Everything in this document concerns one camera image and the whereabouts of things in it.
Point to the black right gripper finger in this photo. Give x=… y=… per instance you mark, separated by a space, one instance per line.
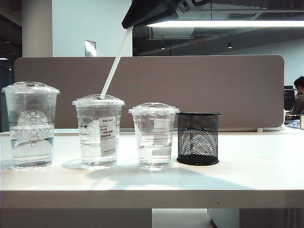
x=149 y=10

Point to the small wooden box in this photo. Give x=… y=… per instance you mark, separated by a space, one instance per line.
x=302 y=122

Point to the brown desk partition panel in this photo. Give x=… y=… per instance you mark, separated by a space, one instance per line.
x=190 y=80

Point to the silver wall sign plaque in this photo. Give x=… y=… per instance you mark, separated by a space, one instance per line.
x=90 y=48

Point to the small clear plastic lidded cup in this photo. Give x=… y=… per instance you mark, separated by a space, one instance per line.
x=154 y=152

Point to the white linear ceiling light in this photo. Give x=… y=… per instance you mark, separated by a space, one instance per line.
x=225 y=23

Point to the medium clear cup with label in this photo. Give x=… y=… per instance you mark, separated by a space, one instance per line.
x=95 y=147

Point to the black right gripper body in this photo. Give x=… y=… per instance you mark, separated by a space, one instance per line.
x=187 y=3

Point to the white partition foot bracket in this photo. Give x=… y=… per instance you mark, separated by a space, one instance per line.
x=259 y=130

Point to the black computer monitor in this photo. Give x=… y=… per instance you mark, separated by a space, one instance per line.
x=288 y=97

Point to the large clear plastic lidded cup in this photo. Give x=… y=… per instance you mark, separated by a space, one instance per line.
x=31 y=142

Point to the black mesh pen holder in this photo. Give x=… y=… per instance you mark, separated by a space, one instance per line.
x=198 y=152

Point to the white paper straw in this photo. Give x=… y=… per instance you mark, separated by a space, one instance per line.
x=116 y=64

